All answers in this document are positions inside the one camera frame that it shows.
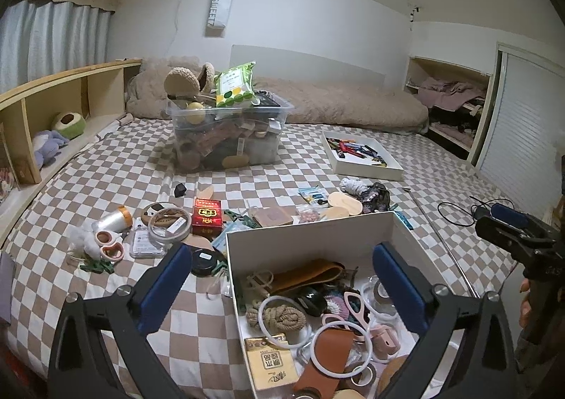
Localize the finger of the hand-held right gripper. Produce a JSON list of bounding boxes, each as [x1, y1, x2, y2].
[[491, 203, 553, 231], [475, 215, 558, 255]]

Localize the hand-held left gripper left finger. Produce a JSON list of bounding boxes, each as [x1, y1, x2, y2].
[[48, 242, 194, 399]]

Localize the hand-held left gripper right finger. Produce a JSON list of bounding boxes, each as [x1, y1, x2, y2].
[[373, 241, 521, 399]]

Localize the black round pouch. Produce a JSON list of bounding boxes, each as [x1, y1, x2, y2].
[[292, 286, 328, 317]]

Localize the brown leather piece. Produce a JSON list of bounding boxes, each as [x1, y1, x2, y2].
[[266, 259, 346, 296], [292, 329, 356, 399]]

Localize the white cardboard box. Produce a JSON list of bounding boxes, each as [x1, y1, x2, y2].
[[225, 210, 480, 399]]

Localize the white plastic ring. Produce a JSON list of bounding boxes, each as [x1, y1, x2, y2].
[[308, 321, 374, 378], [258, 294, 313, 350]]

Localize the clear round container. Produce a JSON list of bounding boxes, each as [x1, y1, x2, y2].
[[147, 207, 193, 245]]

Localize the person's right hand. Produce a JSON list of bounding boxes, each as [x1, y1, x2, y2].
[[518, 278, 536, 329]]

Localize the black round compact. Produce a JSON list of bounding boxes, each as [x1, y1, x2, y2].
[[190, 247, 220, 279]]

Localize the clear square case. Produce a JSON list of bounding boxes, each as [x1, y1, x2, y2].
[[130, 226, 167, 259]]

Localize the large pink scissors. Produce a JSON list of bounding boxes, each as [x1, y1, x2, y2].
[[321, 290, 368, 339]]

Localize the pile of dark hair clips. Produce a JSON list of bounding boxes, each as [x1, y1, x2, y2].
[[338, 266, 362, 290]]

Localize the metal rod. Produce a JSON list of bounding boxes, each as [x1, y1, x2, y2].
[[403, 188, 478, 296]]

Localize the pink blue crochet coaster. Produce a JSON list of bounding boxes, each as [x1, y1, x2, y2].
[[323, 291, 350, 317]]

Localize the blue plastic packet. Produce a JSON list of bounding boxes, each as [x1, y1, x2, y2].
[[392, 209, 414, 232]]

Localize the small pink scissors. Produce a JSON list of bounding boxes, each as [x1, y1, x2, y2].
[[96, 230, 125, 260]]

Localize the panda print cork coaster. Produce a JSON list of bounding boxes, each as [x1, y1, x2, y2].
[[141, 202, 178, 228]]

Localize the red printed box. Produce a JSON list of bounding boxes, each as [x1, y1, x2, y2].
[[191, 198, 224, 237]]

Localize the white slatted sliding door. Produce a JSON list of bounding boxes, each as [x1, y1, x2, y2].
[[470, 43, 565, 214]]

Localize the green bear cork coaster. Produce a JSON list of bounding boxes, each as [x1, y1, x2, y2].
[[376, 354, 410, 399]]

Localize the dark crochet scrunchie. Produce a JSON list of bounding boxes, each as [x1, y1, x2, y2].
[[361, 182, 392, 213]]

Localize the brown patterned tape roll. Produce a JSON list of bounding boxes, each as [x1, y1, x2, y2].
[[352, 365, 376, 387]]

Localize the white fluffy ball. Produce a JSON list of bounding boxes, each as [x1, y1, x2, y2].
[[68, 222, 100, 259]]

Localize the light wooden oval board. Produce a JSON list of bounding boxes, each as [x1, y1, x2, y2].
[[327, 191, 364, 219]]

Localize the closet shelf unit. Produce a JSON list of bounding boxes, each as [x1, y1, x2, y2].
[[403, 55, 493, 162]]

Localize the white crochet piece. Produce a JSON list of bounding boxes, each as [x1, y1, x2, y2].
[[339, 177, 374, 197]]

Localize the bag of pink beads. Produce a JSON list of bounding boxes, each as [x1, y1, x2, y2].
[[295, 204, 321, 224]]

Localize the white shallow tray box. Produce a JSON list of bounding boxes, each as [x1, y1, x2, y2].
[[321, 130, 405, 181]]

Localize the blue card packet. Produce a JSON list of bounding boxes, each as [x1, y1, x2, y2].
[[298, 186, 330, 206]]

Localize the yellow printed packet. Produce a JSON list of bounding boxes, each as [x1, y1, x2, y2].
[[244, 334, 298, 392]]

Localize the brown square card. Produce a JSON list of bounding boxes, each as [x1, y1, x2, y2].
[[251, 207, 295, 228]]

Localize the pink clothes pile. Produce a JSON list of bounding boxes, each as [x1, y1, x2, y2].
[[417, 76, 487, 111]]

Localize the checkered bed sheet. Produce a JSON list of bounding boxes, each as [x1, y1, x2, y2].
[[0, 119, 552, 399]]

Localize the pile of colourful pens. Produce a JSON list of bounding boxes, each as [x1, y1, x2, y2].
[[329, 138, 389, 167]]

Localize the clear plastic storage bin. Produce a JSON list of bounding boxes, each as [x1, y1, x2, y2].
[[167, 92, 296, 171]]

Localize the yellow ball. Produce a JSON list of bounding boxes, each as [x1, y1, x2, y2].
[[185, 102, 206, 124]]

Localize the purple plush toy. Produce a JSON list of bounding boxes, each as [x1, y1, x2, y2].
[[32, 130, 71, 168]]

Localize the avocado plush toy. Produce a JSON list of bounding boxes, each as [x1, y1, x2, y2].
[[52, 111, 86, 139]]

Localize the wooden bedside shelf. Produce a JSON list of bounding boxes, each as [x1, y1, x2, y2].
[[0, 59, 143, 245]]

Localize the brown fuzzy slippers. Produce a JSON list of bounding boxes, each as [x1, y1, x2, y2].
[[163, 63, 217, 102]]

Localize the green wet wipes packet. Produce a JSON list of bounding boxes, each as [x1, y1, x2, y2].
[[215, 61, 258, 109]]

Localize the grey curtain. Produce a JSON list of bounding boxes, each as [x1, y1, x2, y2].
[[0, 0, 111, 95]]

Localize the hanging white sign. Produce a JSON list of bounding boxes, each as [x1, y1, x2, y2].
[[205, 0, 235, 38]]

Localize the black cable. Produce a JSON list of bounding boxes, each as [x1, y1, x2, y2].
[[437, 198, 492, 228]]

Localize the tan rope knot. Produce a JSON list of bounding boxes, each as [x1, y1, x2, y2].
[[245, 297, 307, 332]]

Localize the white wall cable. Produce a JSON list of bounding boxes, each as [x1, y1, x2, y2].
[[169, 0, 189, 49]]

